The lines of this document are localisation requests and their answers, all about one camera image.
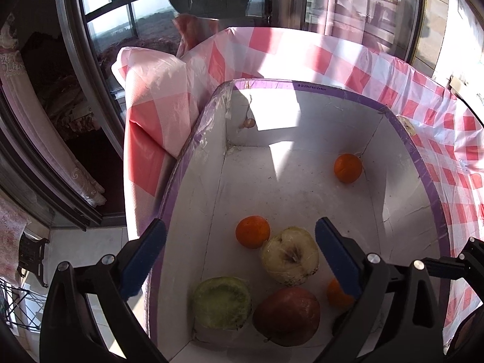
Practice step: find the dark window frame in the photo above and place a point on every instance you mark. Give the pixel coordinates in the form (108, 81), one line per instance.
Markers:
(72, 83)

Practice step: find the sheer pink curtain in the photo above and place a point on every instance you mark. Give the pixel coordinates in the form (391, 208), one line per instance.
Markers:
(344, 3)

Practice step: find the red apple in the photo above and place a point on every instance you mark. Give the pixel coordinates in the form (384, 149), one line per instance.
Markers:
(285, 315)

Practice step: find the black metal rack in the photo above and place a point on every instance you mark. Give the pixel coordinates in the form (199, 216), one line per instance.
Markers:
(26, 268)

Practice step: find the red white checkered plastic tablecloth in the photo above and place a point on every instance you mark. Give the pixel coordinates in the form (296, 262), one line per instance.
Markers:
(158, 94)

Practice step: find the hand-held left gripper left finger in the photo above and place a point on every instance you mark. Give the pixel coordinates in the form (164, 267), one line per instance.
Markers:
(145, 260)

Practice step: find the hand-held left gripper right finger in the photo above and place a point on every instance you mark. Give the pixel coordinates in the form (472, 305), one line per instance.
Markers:
(338, 261)

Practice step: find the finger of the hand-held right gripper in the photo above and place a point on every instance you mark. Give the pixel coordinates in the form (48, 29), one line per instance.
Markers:
(448, 268)
(470, 332)

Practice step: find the purple cardboard box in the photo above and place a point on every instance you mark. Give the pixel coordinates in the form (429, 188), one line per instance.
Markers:
(302, 128)

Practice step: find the pink floral curtain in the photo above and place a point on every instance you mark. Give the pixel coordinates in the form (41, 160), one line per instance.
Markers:
(56, 147)

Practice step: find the orange mandarin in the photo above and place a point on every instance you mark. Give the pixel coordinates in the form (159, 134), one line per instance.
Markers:
(252, 231)
(335, 294)
(348, 168)

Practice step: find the plastic-wrapped green fruit half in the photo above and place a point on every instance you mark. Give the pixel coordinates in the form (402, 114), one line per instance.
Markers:
(221, 302)

